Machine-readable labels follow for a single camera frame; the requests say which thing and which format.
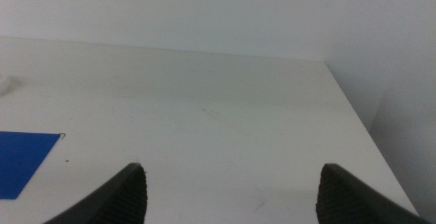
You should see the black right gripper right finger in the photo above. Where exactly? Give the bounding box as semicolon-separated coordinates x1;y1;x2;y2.
315;163;433;224

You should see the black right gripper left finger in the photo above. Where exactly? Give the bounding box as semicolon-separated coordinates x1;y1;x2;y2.
42;162;149;224

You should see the blue rectangular mat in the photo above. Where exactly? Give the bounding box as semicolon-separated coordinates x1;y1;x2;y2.
0;131;61;200

